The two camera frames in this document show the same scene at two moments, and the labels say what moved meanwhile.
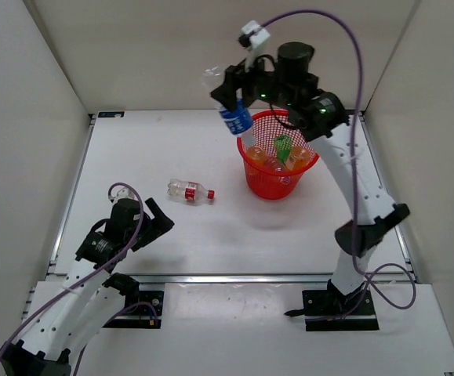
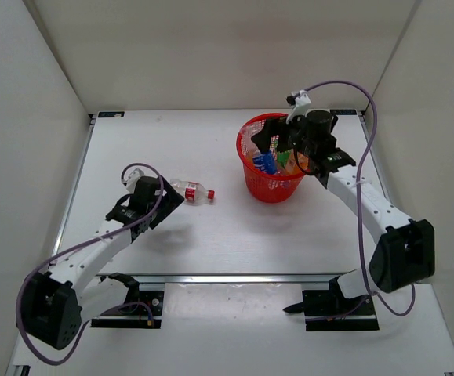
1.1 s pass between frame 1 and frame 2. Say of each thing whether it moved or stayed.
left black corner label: stayed
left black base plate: stayed
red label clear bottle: stayed
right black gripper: moved
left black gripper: moved
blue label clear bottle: moved
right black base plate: stayed
